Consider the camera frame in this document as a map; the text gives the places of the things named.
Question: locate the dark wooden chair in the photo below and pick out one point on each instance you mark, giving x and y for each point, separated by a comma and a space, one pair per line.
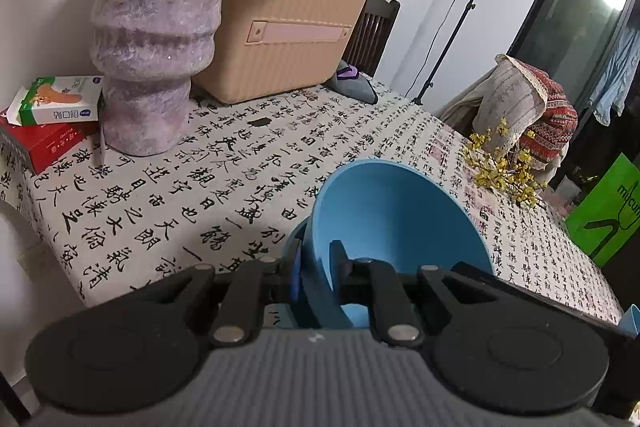
375, 32

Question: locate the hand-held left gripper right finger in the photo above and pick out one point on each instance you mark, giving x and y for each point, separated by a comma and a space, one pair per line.
337, 272

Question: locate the light blue hanging shirt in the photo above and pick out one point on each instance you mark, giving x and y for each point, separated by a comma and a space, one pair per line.
615, 77

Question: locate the white green box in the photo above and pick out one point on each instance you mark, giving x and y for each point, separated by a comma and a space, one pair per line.
55, 102

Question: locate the purple textured vase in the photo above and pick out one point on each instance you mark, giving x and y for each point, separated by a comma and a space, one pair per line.
160, 17

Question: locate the yellow flower branch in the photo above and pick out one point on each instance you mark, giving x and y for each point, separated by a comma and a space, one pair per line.
505, 172

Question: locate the dark sliding glass door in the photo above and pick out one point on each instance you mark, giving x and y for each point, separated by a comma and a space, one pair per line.
565, 7

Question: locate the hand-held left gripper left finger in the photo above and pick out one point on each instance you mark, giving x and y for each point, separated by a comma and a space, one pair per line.
297, 279

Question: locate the green paper bag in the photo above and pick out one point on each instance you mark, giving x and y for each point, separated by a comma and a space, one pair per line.
605, 217

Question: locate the grey purple pouch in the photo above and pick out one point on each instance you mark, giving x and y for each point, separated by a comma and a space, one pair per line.
350, 84

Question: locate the red box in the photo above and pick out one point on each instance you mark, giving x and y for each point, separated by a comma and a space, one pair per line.
40, 147

